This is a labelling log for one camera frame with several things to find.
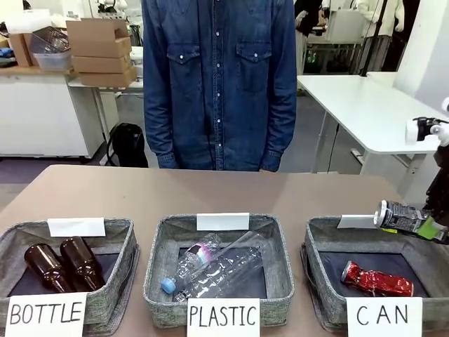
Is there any person in denim clothes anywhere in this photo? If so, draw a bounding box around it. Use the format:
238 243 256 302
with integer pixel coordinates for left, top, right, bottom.
141 0 299 173

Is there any white leaning panel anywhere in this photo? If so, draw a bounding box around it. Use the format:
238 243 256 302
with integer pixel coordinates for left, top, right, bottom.
395 0 449 103

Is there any crushed pink-label plastic bottle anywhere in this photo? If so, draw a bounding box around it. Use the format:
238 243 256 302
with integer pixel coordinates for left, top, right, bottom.
160 232 226 294

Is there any brown glass bottle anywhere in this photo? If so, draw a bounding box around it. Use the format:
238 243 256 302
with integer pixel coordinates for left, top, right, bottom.
59 237 106 292
23 244 74 294

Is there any small white paper card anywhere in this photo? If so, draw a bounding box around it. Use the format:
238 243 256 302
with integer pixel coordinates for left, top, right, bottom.
336 214 378 230
46 217 106 238
196 212 251 232

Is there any crushed red can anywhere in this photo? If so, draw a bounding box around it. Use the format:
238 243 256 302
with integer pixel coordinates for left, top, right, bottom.
340 260 415 298

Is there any black garment figure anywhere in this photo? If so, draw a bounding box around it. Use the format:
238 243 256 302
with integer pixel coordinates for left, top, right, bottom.
293 0 331 38

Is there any small cardboard box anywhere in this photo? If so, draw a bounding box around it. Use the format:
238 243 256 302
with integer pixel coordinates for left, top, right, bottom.
7 32 40 68

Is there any wooden counter top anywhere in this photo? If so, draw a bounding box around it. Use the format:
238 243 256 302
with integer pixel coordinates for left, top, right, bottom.
0 65 77 77

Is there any white card reading CAN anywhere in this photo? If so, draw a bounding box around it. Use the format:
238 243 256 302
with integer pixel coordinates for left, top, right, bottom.
345 296 424 337

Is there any white card reading PLASTIC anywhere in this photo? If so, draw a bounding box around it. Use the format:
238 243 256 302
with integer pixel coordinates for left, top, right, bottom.
186 298 261 337

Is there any large clear plastic bottle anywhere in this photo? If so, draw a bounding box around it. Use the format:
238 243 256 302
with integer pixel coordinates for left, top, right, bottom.
173 230 264 303

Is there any open cardboard box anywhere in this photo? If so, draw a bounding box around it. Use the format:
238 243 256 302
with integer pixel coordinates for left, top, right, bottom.
65 18 133 59

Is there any white machine box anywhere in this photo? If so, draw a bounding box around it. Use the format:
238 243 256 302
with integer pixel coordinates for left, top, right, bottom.
325 8 366 44

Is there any crushed black can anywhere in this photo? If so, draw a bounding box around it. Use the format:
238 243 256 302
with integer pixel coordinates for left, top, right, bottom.
373 199 431 234

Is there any white cabinet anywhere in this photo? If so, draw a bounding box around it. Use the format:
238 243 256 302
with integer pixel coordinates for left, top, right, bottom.
0 72 93 158

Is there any grey fabric basket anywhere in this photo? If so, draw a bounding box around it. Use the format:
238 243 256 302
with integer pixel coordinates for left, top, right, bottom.
0 218 140 337
300 215 449 331
142 213 295 329

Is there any large white table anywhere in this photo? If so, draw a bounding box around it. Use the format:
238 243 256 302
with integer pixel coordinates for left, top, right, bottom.
296 71 449 204

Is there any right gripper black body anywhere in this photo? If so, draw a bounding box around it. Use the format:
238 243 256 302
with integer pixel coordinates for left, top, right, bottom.
424 142 449 225

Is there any white card reading BOTTLE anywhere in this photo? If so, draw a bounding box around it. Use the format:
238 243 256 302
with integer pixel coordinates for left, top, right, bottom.
6 292 88 337

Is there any black bag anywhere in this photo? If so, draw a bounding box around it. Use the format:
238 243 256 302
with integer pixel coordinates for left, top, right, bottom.
105 122 149 169

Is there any white desk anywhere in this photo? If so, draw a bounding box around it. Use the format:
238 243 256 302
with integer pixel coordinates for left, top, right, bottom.
67 45 145 166

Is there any clear plastic storage bin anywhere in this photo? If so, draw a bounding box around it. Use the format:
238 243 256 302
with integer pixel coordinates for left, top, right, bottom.
29 27 73 72

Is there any flat closed cardboard box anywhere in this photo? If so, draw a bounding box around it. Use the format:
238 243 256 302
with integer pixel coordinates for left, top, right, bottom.
71 53 133 75
78 65 138 88

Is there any black tripod pole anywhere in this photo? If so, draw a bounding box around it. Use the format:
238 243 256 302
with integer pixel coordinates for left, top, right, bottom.
357 0 389 77

